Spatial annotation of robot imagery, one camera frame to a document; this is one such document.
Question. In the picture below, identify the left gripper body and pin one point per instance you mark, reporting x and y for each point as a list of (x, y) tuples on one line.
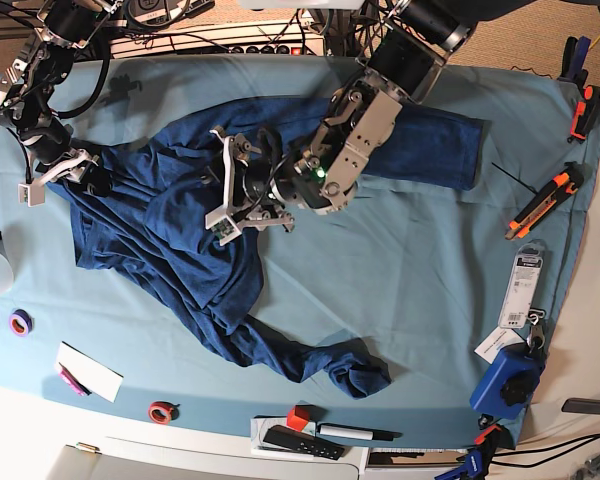
[(248, 176)]

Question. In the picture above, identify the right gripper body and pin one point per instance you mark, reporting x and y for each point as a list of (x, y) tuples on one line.
[(73, 167)]

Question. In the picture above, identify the dark blue t-shirt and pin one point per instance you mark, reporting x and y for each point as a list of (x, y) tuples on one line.
[(150, 229)]

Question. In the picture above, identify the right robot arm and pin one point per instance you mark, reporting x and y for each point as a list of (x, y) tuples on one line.
[(45, 61)]

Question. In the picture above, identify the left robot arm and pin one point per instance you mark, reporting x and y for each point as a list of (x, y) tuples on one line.
[(318, 171)]

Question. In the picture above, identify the light blue table cloth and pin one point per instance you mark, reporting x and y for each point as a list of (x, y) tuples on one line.
[(414, 271)]

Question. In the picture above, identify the purple tape roll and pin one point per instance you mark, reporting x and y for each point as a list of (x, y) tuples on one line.
[(20, 323)]

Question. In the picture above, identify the white paper card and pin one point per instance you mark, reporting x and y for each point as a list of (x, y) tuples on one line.
[(99, 379)]

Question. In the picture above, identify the red tape roll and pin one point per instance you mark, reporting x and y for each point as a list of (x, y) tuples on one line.
[(162, 412)]

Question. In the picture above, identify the power strip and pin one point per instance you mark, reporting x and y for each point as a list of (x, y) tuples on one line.
[(269, 37)]

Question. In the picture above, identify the red cube block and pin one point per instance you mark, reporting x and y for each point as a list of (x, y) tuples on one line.
[(298, 418)]

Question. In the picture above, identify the pink marker pen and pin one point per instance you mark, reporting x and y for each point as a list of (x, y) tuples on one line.
[(72, 382)]

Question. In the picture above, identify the black remote control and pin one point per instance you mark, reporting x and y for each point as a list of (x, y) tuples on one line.
[(302, 443)]

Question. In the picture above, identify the white marker pen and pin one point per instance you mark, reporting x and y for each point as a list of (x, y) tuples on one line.
[(339, 431)]

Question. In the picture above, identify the white label card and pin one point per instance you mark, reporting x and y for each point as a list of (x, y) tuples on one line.
[(498, 339)]

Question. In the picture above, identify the packaged tool blister pack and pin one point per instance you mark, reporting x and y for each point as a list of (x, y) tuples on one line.
[(522, 284)]

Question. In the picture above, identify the orange black utility knife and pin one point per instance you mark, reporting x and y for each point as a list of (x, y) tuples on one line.
[(554, 193)]

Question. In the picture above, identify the blue box with knob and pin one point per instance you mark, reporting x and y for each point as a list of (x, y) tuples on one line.
[(509, 382)]

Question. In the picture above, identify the orange clamp bottom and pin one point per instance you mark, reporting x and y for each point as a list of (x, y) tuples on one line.
[(491, 434)]

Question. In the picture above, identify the blue spring clamp bottom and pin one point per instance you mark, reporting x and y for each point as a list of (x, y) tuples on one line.
[(474, 466)]

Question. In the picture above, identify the blue spring clamp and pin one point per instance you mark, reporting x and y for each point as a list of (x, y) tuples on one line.
[(474, 466), (573, 59)]

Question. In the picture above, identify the orange black clamp top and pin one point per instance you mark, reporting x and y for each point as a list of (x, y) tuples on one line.
[(586, 114)]

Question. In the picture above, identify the blue spring clamp top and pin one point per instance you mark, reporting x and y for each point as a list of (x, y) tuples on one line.
[(573, 59)]

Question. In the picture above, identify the black phone device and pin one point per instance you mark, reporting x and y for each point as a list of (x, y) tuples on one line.
[(581, 406)]

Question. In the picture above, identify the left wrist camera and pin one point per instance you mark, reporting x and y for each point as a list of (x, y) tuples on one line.
[(222, 226)]

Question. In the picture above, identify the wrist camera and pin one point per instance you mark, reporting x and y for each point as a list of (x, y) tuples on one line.
[(222, 226), (31, 194)]

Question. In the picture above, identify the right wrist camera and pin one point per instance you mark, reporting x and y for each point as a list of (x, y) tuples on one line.
[(31, 194)]

